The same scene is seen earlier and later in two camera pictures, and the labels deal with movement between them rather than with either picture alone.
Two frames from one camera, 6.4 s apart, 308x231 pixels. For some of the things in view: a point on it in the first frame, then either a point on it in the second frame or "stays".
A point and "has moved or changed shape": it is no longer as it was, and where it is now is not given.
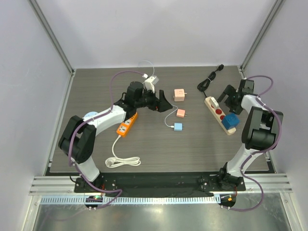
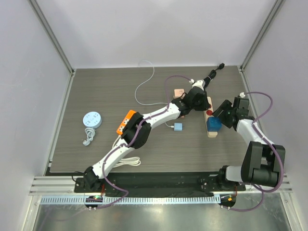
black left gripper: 160,105 -> 205,104
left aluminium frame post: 52,36 stays
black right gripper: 234,98 -> 223,110
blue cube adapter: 230,121 has moved or changed shape
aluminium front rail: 48,185 stays
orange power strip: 124,126 stays
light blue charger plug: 178,126 stays
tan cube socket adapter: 179,95 stays
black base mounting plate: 158,183 stays
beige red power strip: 219,115 has moved or changed shape
